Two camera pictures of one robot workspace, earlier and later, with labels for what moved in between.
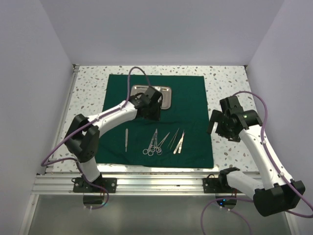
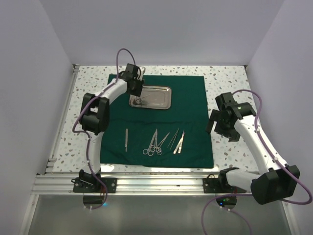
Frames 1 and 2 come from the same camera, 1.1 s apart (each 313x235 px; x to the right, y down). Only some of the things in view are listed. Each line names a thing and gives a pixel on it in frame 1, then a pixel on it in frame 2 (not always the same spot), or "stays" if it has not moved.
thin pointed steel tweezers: x=173 y=139 stays
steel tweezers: x=179 y=146 stays
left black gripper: x=156 y=116 -> x=137 y=92
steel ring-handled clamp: x=148 y=151 stays
